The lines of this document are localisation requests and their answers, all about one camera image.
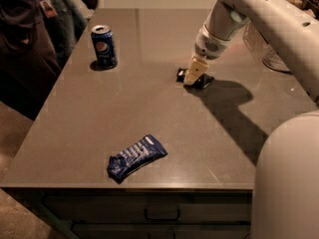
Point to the blue blueberry rxbar wrapper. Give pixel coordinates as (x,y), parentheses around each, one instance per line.
(134,157)

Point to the person in dark clothes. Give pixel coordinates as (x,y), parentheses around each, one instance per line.
(28,66)

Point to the black wire basket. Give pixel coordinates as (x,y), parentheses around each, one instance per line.
(308,6)

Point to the black chocolate rxbar wrapper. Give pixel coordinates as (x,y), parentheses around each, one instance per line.
(201,83)

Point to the blue pepsi can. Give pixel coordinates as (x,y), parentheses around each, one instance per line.
(104,46)

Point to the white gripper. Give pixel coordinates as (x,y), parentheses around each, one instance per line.
(207,48)

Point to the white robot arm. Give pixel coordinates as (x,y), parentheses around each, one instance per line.
(285,199)

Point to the black drawer handle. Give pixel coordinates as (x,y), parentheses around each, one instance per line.
(162,214)

